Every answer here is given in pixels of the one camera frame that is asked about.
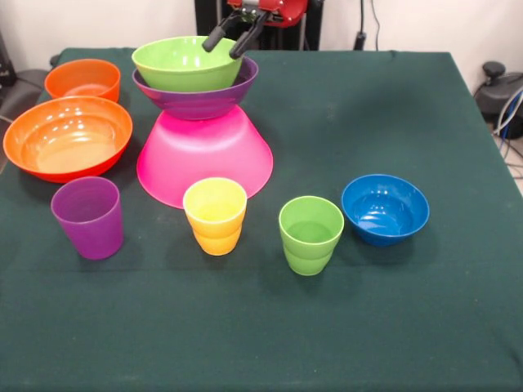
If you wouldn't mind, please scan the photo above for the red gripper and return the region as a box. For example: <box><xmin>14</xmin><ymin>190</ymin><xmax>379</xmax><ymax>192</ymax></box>
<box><xmin>202</xmin><ymin>0</ymin><xmax>308</xmax><ymax>60</ymax></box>

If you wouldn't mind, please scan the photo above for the green bowl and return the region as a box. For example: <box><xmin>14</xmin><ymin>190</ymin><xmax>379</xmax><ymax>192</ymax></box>
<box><xmin>131</xmin><ymin>36</ymin><xmax>244</xmax><ymax>93</ymax></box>

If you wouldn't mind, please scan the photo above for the purple bowl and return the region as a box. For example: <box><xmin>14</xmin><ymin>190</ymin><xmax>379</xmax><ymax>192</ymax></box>
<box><xmin>132</xmin><ymin>56</ymin><xmax>260</xmax><ymax>122</ymax></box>

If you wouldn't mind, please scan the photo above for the large pink bowl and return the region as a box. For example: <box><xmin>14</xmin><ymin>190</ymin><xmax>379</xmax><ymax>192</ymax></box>
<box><xmin>136</xmin><ymin>108</ymin><xmax>275</xmax><ymax>210</ymax></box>

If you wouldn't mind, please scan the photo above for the large orange bowl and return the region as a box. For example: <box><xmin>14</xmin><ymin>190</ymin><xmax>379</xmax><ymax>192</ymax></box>
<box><xmin>2</xmin><ymin>96</ymin><xmax>134</xmax><ymax>184</ymax></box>

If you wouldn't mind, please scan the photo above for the small orange bowl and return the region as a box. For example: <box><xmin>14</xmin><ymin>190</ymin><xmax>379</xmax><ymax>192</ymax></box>
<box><xmin>44</xmin><ymin>58</ymin><xmax>122</xmax><ymax>103</ymax></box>

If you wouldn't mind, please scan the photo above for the yellow cup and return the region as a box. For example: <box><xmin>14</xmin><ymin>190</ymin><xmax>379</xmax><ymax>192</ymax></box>
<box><xmin>182</xmin><ymin>177</ymin><xmax>248</xmax><ymax>256</ymax></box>

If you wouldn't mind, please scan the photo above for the green cup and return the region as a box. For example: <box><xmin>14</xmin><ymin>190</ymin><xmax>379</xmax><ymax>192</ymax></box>
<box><xmin>278</xmin><ymin>196</ymin><xmax>345</xmax><ymax>277</ymax></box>

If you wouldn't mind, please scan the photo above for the blue bowl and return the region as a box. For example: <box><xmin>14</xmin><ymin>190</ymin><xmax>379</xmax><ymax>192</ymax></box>
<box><xmin>341</xmin><ymin>173</ymin><xmax>431</xmax><ymax>247</ymax></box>

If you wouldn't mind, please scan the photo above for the purple cup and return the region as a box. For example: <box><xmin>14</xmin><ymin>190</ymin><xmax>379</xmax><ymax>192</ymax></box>
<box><xmin>50</xmin><ymin>176</ymin><xmax>125</xmax><ymax>261</ymax></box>

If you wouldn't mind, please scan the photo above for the dark green tablecloth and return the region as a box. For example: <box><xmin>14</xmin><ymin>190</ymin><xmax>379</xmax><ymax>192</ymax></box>
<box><xmin>0</xmin><ymin>47</ymin><xmax>523</xmax><ymax>392</ymax></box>

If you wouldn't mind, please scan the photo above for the black wall cable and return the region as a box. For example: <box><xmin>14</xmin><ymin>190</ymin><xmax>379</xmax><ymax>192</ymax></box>
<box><xmin>354</xmin><ymin>0</ymin><xmax>382</xmax><ymax>52</ymax></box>

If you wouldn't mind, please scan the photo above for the tangle of cables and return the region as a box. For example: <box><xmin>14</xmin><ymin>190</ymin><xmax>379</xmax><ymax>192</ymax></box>
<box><xmin>492</xmin><ymin>89</ymin><xmax>523</xmax><ymax>180</ymax></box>

